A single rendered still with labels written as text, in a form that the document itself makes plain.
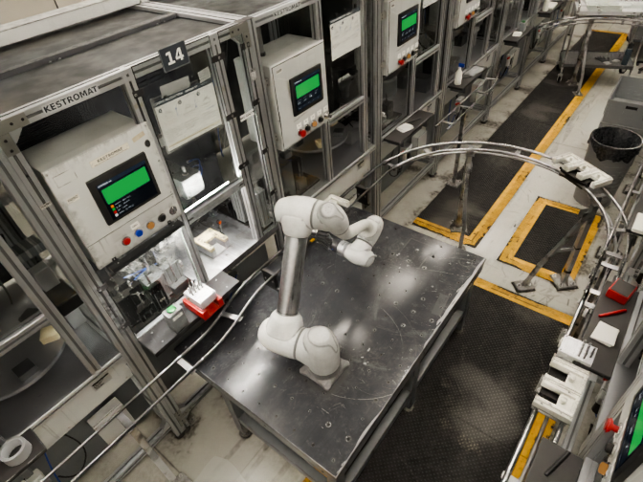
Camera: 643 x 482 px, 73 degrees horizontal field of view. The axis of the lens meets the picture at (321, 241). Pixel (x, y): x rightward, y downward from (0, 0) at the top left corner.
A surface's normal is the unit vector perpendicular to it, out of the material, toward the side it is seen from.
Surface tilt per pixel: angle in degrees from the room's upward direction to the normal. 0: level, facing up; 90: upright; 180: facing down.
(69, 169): 90
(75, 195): 90
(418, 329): 0
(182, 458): 0
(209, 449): 0
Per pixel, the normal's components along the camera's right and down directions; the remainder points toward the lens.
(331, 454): -0.08, -0.74
